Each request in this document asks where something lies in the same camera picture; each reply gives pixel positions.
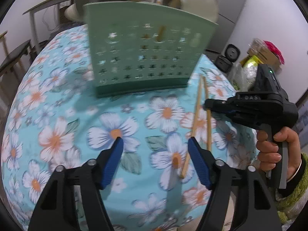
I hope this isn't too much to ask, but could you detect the cream plastic ladle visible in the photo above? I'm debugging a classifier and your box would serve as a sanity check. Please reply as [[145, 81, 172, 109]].
[[182, 0, 219, 23]]

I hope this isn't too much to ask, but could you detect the green fuzzy sleeve forearm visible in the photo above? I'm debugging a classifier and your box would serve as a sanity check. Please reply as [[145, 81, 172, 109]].
[[275, 153, 307, 225]]

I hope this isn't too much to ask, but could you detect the person right hand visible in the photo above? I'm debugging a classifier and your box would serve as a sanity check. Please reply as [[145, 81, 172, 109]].
[[256, 127, 301, 179]]

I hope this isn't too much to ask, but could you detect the yellow white bag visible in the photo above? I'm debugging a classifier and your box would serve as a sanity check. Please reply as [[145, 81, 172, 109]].
[[231, 55, 263, 92]]

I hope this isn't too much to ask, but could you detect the cardboard box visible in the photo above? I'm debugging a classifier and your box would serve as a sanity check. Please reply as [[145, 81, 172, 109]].
[[247, 38, 281, 71]]

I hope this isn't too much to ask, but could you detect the black rice cooker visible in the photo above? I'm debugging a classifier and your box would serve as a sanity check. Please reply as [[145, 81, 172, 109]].
[[214, 44, 241, 74]]

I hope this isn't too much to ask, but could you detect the pink plastic bag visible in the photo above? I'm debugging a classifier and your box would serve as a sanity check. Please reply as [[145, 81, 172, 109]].
[[264, 41, 285, 65]]

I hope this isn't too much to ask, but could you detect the floral turquoise tablecloth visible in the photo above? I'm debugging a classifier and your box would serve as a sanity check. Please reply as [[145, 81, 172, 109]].
[[1, 26, 257, 230]]

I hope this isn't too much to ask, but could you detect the grey refrigerator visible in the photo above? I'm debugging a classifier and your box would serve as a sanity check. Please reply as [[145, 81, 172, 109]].
[[207, 0, 246, 53]]

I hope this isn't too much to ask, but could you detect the green plastic utensil holder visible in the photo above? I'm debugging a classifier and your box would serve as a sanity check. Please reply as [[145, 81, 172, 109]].
[[84, 1, 217, 97]]

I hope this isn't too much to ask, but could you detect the wooden chair black seat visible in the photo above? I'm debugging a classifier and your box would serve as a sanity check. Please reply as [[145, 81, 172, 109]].
[[1, 30, 31, 81]]

